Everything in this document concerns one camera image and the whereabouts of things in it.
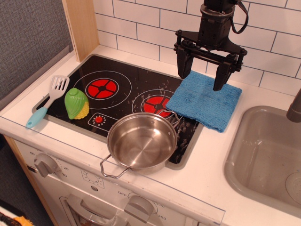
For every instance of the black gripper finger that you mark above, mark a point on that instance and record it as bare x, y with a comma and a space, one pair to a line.
223, 72
184, 60

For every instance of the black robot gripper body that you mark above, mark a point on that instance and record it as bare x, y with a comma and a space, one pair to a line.
211, 43

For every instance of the green and yellow toy corn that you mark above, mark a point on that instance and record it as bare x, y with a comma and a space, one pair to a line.
76, 104

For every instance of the blue folded cloth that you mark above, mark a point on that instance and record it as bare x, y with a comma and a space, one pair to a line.
195, 99

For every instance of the black toy stovetop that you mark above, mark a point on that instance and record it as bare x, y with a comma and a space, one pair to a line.
115, 89

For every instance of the grey faucet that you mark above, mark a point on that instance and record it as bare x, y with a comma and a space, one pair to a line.
294, 112

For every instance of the stainless steel pot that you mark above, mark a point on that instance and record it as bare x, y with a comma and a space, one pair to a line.
141, 142

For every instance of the grey toy sink basin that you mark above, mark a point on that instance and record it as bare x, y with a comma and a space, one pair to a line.
264, 162

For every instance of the grey oven knob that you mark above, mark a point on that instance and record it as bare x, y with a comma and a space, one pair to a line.
139, 208

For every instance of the grey timer knob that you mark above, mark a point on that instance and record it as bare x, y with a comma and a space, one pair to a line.
45, 164

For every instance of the orange object at floor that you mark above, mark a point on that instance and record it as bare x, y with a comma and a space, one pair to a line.
16, 221

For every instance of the wooden side post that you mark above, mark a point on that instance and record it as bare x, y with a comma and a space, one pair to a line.
81, 21

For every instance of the white spatula with blue handle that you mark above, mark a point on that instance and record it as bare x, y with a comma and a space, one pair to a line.
58, 87

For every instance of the grey oven door handle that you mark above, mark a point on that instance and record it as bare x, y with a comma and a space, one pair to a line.
93, 213

